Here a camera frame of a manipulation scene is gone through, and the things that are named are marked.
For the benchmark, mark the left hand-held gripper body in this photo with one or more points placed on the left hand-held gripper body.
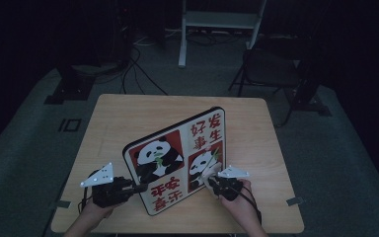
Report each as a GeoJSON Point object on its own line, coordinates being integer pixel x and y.
{"type": "Point", "coordinates": [107, 191]}

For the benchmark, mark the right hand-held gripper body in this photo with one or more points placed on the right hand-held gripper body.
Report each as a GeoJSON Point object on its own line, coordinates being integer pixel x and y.
{"type": "Point", "coordinates": [230, 186]}

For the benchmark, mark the panda picture board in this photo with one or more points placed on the panda picture board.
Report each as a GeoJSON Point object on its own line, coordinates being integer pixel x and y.
{"type": "Point", "coordinates": [177, 158]}

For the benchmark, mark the person's right hand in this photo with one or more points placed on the person's right hand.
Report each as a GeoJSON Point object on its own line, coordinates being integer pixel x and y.
{"type": "Point", "coordinates": [242, 207]}

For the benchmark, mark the person's left hand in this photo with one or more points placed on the person's left hand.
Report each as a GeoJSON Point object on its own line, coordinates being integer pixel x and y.
{"type": "Point", "coordinates": [95, 212]}

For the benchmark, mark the grey tape piece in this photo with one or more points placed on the grey tape piece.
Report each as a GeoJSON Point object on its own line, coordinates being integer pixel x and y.
{"type": "Point", "coordinates": [60, 204]}
{"type": "Point", "coordinates": [294, 201]}

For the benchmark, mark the black stand base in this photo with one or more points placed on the black stand base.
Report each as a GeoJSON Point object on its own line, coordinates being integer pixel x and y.
{"type": "Point", "coordinates": [72, 84]}
{"type": "Point", "coordinates": [309, 95]}

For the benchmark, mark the black folding chair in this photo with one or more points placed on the black folding chair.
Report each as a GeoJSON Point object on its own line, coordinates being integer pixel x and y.
{"type": "Point", "coordinates": [269, 70]}

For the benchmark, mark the white metal stand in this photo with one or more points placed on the white metal stand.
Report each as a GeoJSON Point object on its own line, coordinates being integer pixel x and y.
{"type": "Point", "coordinates": [217, 19]}

